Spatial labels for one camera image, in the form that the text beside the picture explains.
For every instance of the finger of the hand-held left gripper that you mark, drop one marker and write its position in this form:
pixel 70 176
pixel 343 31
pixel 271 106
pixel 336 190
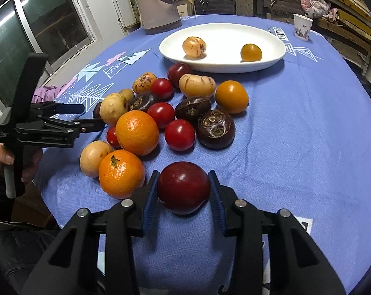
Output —
pixel 59 130
pixel 65 108

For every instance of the blue printed tablecloth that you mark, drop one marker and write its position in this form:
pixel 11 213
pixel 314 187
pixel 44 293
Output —
pixel 296 129

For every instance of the light wooden picture frame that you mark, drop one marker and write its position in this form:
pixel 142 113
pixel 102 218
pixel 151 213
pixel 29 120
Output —
pixel 182 6

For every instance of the white printed paper cup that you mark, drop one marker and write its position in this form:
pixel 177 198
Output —
pixel 302 26

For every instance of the small tan pepino melon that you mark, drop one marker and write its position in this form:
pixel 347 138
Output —
pixel 127 93

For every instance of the elongated tan pepino melon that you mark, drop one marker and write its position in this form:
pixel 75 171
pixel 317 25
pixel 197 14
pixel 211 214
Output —
pixel 197 85

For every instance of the white oval plate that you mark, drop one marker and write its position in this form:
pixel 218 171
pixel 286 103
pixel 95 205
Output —
pixel 222 33

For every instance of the purple cloth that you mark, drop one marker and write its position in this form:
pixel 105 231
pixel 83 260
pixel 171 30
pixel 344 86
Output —
pixel 42 93

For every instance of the beige thermos jug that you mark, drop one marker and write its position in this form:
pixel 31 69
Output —
pixel 158 6

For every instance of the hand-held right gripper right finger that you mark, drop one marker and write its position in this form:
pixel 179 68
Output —
pixel 217 204

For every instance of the small red tomato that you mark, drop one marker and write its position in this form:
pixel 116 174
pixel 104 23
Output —
pixel 111 137

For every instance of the striped tan pepino melon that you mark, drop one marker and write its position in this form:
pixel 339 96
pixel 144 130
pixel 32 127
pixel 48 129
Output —
pixel 194 46
pixel 144 83

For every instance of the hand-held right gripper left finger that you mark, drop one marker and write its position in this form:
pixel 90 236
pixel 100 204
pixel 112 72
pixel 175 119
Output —
pixel 150 204

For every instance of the pink cloth bundle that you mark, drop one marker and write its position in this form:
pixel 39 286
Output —
pixel 316 6

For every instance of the dark red plum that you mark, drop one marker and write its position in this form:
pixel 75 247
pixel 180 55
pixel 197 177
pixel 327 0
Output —
pixel 178 75
pixel 184 187

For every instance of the orange mandarin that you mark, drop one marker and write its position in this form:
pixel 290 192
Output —
pixel 137 132
pixel 122 174

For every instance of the large dark brown water chestnut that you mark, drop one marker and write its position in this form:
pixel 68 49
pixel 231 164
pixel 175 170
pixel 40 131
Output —
pixel 216 128

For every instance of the person's dark clothing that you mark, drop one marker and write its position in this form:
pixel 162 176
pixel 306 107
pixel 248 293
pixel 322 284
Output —
pixel 13 252

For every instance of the white framed window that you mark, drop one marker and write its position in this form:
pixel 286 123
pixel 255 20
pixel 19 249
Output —
pixel 50 21

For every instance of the small yellow-orange tomato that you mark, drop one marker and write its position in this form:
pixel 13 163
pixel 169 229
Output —
pixel 251 52

